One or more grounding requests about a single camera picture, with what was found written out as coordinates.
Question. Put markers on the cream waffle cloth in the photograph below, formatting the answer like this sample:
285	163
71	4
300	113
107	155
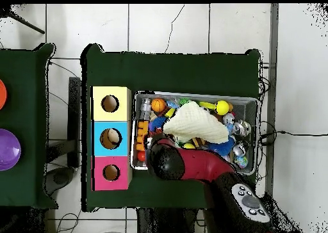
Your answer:
194	123

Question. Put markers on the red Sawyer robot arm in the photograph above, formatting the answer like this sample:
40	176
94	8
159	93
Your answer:
205	163

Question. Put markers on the wooden box with three holes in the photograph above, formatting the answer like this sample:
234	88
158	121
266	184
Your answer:
120	146

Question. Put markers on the clear mesh bin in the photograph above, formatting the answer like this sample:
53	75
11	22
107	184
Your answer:
247	107

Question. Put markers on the blue spiky ball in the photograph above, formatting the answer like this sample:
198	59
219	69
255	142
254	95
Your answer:
157	123

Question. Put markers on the orange toy basketball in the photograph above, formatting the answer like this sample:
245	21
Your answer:
159	105

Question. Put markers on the orange building block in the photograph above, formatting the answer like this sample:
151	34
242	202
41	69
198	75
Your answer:
141	134

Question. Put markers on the green spiky ball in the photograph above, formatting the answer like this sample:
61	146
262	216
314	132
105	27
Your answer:
184	101

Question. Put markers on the large yellow ball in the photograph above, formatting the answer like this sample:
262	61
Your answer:
221	107

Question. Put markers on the dark green side table cloth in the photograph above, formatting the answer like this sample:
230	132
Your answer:
25	140

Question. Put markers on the purple bowl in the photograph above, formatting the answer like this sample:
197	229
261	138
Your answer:
9	149

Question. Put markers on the orange bowl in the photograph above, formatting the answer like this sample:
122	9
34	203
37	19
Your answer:
2	94

